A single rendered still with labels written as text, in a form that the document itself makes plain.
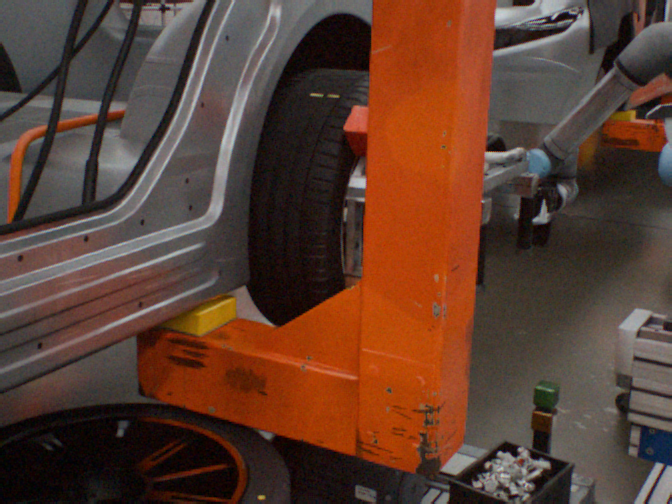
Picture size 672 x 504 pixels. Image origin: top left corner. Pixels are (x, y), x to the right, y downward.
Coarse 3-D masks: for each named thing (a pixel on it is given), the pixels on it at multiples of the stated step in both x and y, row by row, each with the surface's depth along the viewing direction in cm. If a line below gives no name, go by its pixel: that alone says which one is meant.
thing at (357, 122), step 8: (352, 112) 195; (360, 112) 195; (352, 120) 194; (360, 120) 193; (344, 128) 194; (352, 128) 193; (360, 128) 192; (352, 136) 194; (360, 136) 193; (352, 144) 197; (360, 144) 196; (360, 152) 198
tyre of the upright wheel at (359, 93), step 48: (288, 96) 210; (336, 96) 205; (288, 144) 201; (336, 144) 197; (288, 192) 200; (336, 192) 198; (288, 240) 200; (336, 240) 201; (288, 288) 206; (336, 288) 205
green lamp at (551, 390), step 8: (536, 384) 173; (544, 384) 173; (552, 384) 173; (536, 392) 173; (544, 392) 172; (552, 392) 171; (536, 400) 173; (544, 400) 172; (552, 400) 171; (552, 408) 172
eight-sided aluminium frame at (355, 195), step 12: (360, 168) 198; (360, 180) 197; (348, 192) 197; (360, 192) 196; (348, 204) 198; (360, 204) 200; (348, 216) 199; (360, 216) 201; (348, 228) 199; (360, 228) 202; (348, 240) 200; (360, 240) 202; (348, 252) 201; (360, 252) 203; (348, 264) 201; (360, 264) 204; (348, 276) 202; (360, 276) 200
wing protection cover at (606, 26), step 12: (588, 0) 449; (600, 0) 453; (612, 0) 460; (624, 0) 473; (636, 0) 495; (600, 12) 454; (612, 12) 460; (624, 12) 475; (636, 12) 496; (600, 24) 455; (612, 24) 461; (600, 36) 457; (612, 36) 462
